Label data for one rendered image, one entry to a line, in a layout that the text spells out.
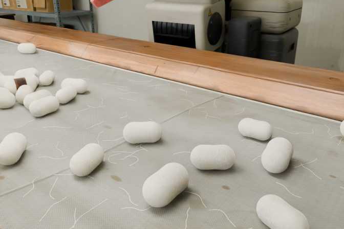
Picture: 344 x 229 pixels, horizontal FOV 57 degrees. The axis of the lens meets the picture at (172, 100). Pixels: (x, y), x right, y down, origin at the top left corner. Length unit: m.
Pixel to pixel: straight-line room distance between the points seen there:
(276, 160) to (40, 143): 0.21
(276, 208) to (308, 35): 2.19
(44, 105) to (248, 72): 0.26
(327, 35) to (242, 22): 1.33
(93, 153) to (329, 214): 0.17
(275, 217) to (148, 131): 0.14
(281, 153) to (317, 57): 2.14
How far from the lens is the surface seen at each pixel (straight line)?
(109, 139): 0.31
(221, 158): 0.25
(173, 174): 0.22
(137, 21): 3.04
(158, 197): 0.21
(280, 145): 0.26
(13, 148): 0.29
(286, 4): 1.20
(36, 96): 0.39
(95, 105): 0.39
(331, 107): 0.39
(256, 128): 0.30
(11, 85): 0.45
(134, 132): 0.29
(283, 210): 0.20
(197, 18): 0.98
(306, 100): 0.39
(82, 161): 0.25
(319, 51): 2.37
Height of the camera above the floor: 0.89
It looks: 22 degrees down
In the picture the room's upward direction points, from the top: straight up
